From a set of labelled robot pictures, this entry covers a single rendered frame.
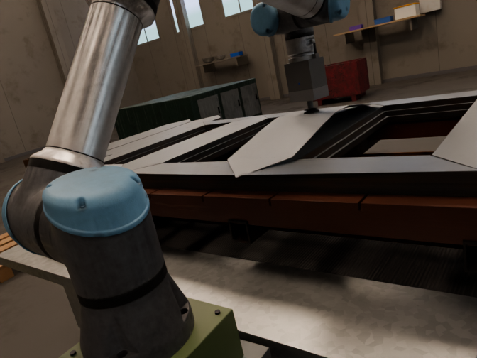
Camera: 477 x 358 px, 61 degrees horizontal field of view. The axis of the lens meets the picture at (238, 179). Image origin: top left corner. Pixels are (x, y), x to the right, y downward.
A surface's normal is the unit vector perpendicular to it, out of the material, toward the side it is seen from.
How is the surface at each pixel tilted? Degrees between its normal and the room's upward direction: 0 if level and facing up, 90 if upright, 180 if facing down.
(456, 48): 90
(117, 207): 89
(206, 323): 2
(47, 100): 90
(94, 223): 89
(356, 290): 0
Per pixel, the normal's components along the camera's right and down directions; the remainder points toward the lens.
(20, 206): -0.62, -0.28
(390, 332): -0.21, -0.94
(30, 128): 0.80, 0.00
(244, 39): -0.56, 0.33
